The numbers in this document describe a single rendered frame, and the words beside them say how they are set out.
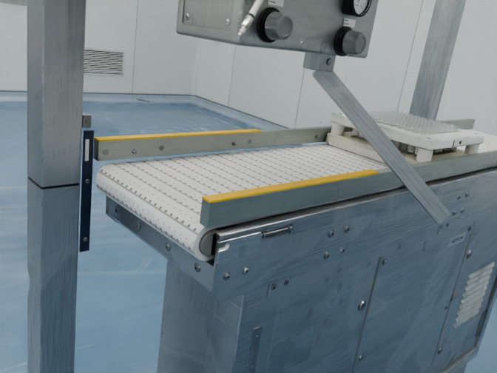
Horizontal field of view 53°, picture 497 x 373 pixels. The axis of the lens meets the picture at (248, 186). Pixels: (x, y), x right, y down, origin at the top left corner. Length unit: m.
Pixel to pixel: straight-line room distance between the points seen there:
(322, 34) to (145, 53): 5.81
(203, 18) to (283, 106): 4.93
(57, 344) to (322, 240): 0.47
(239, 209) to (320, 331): 0.44
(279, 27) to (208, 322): 0.50
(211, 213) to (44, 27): 0.34
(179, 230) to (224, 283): 0.09
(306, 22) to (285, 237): 0.29
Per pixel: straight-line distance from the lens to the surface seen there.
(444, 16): 1.54
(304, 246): 0.73
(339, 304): 0.99
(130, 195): 0.71
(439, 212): 0.78
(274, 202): 0.64
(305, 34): 0.56
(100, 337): 1.88
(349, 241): 0.82
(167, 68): 6.53
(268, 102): 5.62
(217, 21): 0.52
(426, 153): 1.01
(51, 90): 0.75
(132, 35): 6.25
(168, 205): 0.65
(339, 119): 1.11
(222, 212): 0.58
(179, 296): 0.88
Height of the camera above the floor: 1.10
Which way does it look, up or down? 18 degrees down
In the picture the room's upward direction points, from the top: 8 degrees clockwise
